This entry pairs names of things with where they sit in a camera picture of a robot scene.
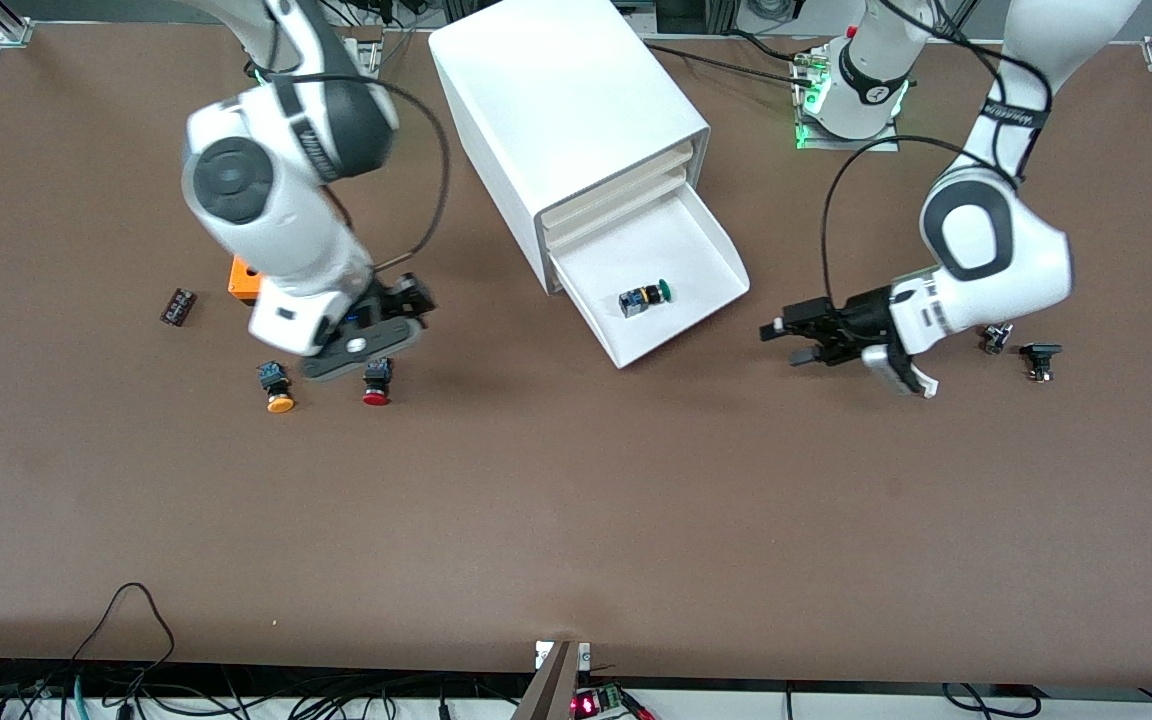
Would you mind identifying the green push button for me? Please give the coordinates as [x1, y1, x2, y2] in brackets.
[618, 281, 673, 320]

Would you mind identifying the white plastic drawer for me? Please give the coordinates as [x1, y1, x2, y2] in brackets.
[539, 140, 709, 236]
[548, 185, 751, 370]
[543, 165, 707, 256]

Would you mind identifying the red push button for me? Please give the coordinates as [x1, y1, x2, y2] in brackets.
[361, 357, 396, 408]

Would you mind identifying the yellow push button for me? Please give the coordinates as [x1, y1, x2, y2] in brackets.
[256, 361, 296, 415]

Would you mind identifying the white drawer cabinet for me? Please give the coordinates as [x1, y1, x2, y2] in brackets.
[428, 0, 713, 296]

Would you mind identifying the dark equipment box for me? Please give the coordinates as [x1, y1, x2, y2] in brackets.
[654, 0, 737, 36]

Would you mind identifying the green board with red display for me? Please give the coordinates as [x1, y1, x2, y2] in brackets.
[571, 683, 655, 720]

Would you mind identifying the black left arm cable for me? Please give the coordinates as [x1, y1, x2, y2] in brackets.
[819, 0, 1055, 311]

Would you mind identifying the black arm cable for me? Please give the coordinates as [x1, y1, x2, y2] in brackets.
[819, 0, 1055, 311]
[331, 72, 452, 291]

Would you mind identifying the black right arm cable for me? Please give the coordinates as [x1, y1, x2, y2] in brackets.
[331, 72, 452, 291]

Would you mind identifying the orange button enclosure box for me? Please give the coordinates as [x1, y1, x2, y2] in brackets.
[228, 254, 265, 307]

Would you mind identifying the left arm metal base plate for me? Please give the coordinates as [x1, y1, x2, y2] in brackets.
[794, 118, 903, 153]

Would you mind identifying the black switch component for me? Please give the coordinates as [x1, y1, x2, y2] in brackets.
[1020, 342, 1064, 384]

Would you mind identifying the black cable on table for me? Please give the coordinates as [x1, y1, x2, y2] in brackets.
[636, 30, 827, 91]

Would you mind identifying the thin black looped cable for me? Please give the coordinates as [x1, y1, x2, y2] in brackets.
[71, 582, 177, 691]

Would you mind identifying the short black curled cable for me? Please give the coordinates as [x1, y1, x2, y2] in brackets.
[941, 683, 1037, 719]

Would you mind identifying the grey slanted frame post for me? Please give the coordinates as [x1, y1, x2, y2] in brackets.
[511, 640, 582, 720]

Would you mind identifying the black cable bundle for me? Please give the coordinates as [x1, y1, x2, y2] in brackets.
[0, 655, 537, 720]

